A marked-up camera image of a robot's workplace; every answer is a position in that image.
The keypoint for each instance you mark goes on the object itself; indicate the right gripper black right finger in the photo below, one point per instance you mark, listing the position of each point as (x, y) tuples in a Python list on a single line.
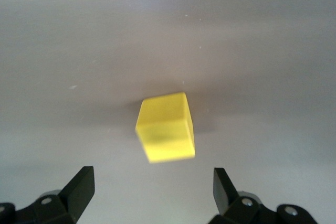
[(223, 192)]

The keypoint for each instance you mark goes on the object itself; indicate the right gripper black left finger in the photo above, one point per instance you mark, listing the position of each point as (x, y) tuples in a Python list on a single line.
[(78, 190)]

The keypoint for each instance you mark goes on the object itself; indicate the yellow cube block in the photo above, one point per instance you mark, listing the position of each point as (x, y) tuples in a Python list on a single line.
[(165, 129)]

